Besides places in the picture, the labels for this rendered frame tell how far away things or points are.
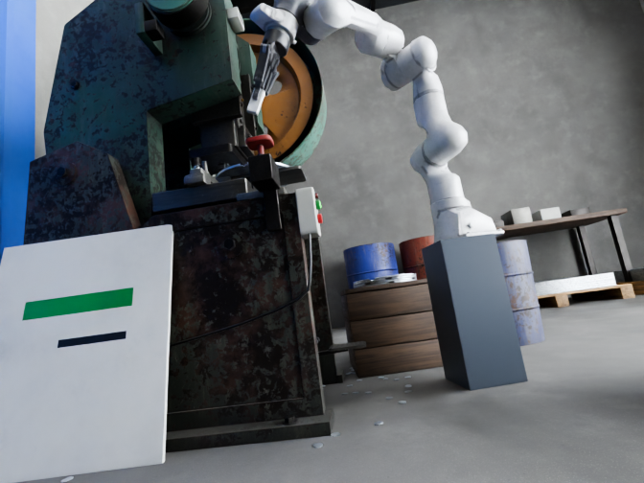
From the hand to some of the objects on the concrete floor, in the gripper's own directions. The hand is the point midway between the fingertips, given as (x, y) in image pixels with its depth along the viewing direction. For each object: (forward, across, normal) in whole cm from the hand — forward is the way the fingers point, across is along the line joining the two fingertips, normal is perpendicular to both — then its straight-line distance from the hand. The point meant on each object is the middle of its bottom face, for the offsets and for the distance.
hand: (256, 102), depth 99 cm
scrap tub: (+43, +102, -118) cm, 162 cm away
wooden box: (+66, +77, -68) cm, 122 cm away
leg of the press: (+95, +6, -3) cm, 96 cm away
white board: (+102, -1, +13) cm, 103 cm away
